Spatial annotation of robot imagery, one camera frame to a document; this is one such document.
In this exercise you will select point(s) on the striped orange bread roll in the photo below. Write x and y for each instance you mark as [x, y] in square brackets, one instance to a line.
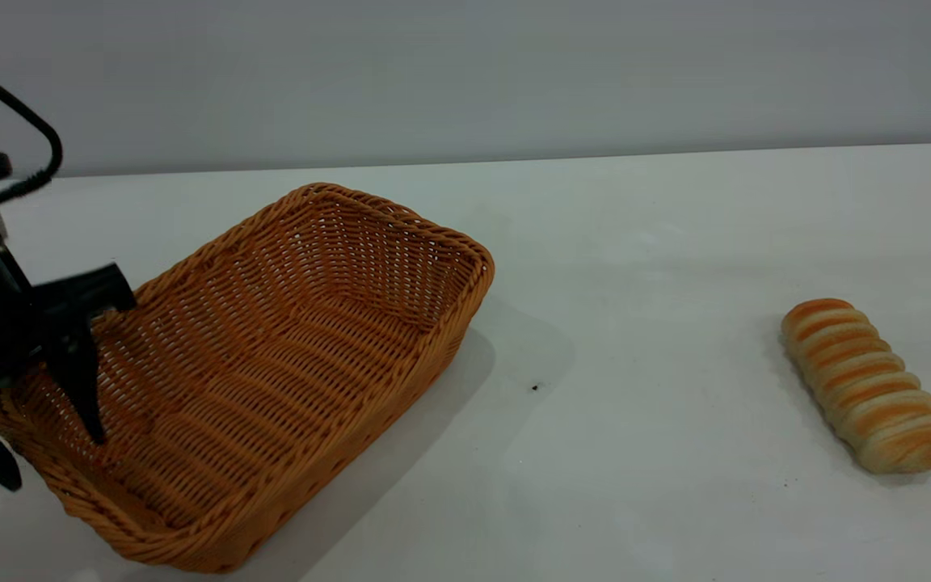
[861, 380]

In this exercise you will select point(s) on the orange wicker basket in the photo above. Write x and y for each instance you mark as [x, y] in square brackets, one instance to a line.
[271, 364]

